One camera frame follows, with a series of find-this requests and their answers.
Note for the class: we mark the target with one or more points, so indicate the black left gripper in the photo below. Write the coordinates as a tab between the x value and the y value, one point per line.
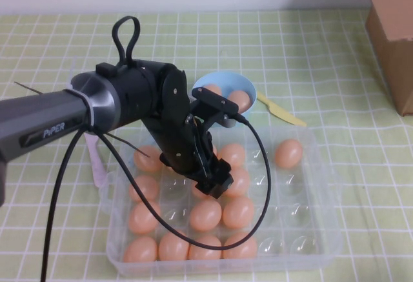
177	140

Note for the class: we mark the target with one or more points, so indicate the orange plastic egg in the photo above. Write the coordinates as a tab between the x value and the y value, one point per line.
150	186
234	154
140	250
142	219
145	163
197	195
241	182
205	215
242	99
172	249
288	154
239	253
238	213
213	89
205	255

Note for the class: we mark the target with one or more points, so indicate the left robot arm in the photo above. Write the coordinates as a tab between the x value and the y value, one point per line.
48	114

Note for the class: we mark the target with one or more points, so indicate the clear plastic egg box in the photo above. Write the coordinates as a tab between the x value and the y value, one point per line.
290	198

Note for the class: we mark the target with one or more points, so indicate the brown cardboard box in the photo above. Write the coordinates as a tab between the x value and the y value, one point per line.
397	69

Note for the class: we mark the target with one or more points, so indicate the black zip tie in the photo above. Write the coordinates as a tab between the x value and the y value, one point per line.
27	88
129	146

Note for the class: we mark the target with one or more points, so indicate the yellow plastic knife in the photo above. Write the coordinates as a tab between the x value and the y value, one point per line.
284	115

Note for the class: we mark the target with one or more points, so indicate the light blue plastic bowl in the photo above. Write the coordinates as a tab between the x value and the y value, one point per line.
232	81

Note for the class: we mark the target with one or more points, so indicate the lilac plastic knife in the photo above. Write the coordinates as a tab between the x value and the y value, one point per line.
96	162

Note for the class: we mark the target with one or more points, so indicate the white zip tie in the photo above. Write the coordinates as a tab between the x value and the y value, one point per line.
86	107

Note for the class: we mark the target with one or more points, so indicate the green checked tablecloth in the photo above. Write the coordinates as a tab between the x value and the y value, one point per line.
290	53

